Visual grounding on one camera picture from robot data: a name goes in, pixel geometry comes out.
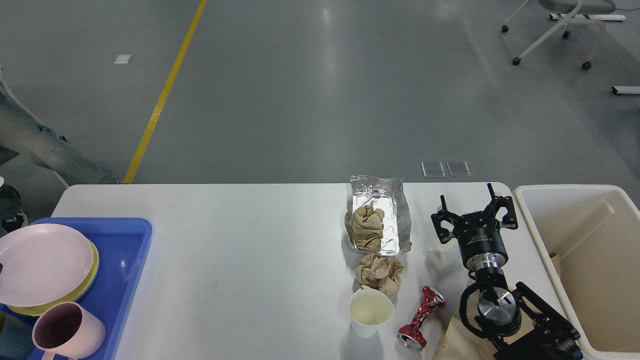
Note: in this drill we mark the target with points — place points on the brown paper bag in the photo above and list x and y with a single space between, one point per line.
458 343

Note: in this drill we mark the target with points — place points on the blue plastic tray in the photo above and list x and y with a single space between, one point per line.
122 244

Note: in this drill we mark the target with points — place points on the pink plate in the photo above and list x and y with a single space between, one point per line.
42 263

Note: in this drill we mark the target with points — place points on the left floor socket plate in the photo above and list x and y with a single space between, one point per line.
433 169

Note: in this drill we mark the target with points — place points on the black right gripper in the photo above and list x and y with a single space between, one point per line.
481 241

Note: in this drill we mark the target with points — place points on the aluminium foil container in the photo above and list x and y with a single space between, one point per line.
388 195

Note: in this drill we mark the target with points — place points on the floor socket plate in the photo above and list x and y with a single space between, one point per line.
433 169
458 169

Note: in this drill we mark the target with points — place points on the person in jeans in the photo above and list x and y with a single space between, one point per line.
21 133

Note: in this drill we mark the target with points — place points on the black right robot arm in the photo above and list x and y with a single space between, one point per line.
518 322

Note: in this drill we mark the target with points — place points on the grey green cup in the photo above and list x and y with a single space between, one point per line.
15 338

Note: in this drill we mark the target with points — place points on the white paper cup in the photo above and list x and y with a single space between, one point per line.
368 310

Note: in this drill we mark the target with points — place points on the white chair base bar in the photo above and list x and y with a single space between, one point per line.
599 17

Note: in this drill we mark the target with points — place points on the right floor socket plate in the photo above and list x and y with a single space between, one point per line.
458 169

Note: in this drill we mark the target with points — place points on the crushed red can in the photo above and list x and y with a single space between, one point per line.
411 334

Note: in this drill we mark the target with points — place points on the yellow plate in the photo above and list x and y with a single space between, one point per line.
77 293

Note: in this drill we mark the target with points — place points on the white bar on floor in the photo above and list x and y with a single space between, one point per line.
625 90

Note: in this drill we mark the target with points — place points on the beige plastic bin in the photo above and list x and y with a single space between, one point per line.
588 237

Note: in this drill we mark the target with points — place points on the white office chair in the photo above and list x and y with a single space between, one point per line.
571 8

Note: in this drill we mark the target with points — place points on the pink mug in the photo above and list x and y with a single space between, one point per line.
69 330

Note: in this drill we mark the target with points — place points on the white floor marker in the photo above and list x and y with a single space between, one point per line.
122 59

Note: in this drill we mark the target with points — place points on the crumpled brown paper ball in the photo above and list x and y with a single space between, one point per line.
380 273

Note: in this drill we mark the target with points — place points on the crumpled brown paper in foil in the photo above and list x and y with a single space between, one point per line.
364 227

